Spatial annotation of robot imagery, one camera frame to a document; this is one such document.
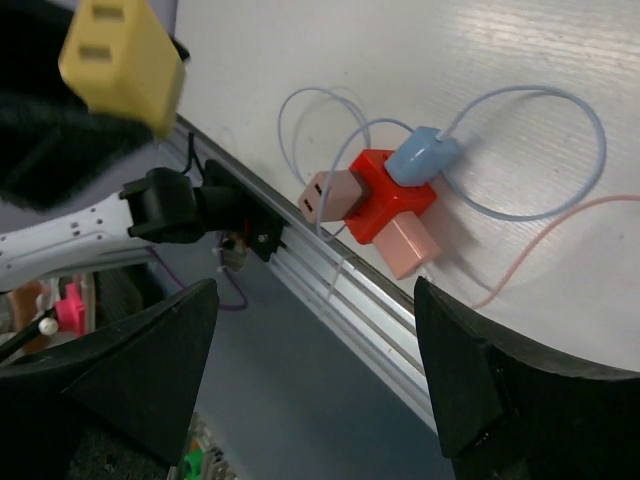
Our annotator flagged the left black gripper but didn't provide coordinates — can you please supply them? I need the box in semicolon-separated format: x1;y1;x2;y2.
1;1;189;210

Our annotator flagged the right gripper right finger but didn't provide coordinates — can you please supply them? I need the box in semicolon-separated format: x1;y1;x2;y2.
414;277;639;479

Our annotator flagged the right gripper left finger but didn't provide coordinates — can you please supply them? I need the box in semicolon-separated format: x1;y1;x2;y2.
1;279;219;479

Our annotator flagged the yellow plug adapter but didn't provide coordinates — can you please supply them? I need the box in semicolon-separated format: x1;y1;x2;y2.
58;1;185;137

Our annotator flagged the pink plug charger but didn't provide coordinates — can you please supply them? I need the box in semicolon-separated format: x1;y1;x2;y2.
372;212;441;280
298;170;370;223

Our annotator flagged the pink thin cable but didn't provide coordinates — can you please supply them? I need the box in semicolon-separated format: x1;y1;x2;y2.
469;193;640;309

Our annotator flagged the red cube socket adapter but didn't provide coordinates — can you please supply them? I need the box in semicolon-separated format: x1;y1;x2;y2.
345;149;437;245

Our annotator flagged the light blue plug charger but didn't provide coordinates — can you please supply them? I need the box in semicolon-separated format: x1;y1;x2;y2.
384;126;460;188

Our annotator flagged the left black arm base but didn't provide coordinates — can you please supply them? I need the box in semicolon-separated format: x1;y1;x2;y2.
194;159;284;262

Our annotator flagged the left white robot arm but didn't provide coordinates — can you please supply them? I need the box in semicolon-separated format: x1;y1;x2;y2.
1;1;198;291

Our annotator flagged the aluminium front rail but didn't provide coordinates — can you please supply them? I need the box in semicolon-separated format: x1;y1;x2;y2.
169;118;436;428

